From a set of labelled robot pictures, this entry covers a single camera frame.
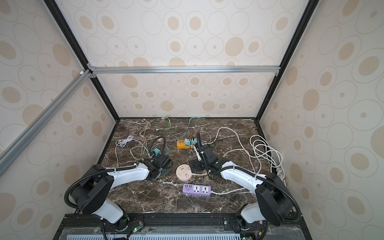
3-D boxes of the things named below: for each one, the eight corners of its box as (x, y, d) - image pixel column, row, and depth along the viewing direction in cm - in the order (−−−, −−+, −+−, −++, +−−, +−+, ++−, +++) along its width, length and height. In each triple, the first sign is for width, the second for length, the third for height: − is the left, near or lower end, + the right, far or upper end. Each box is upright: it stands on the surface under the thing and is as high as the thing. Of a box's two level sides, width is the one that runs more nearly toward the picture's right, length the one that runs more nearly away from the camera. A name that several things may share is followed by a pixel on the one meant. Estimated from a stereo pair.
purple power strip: (182, 195, 84) (182, 193, 82) (183, 186, 88) (182, 184, 85) (211, 195, 84) (211, 193, 82) (210, 186, 88) (210, 184, 85)
